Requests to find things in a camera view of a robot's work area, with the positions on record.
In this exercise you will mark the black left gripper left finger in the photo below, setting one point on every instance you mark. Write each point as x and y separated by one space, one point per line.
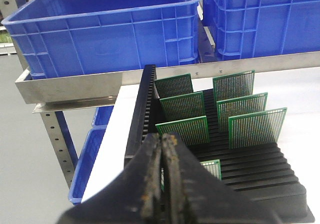
133 197

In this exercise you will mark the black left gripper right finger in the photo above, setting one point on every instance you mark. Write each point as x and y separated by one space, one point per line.
194 196

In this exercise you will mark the green perfboard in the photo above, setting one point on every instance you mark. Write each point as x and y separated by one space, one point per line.
193 131
183 106
174 86
239 106
233 85
253 129
212 166

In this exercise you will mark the black slotted board rack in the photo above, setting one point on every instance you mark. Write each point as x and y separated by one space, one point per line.
262 173

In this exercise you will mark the blue crate under table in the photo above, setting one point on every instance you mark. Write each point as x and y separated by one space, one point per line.
89 153

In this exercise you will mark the blue plastic crate left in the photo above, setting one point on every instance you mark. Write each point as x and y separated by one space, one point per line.
61 38

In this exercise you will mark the blue plastic crate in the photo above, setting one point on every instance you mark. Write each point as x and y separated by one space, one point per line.
61 38
256 28

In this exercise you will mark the blue plastic crate centre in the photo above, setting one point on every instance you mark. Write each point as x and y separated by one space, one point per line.
256 28

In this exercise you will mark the perforated steel shelf post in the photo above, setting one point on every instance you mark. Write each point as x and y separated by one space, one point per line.
61 140

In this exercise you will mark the steel shelf rail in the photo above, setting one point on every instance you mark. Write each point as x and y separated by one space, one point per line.
84 91

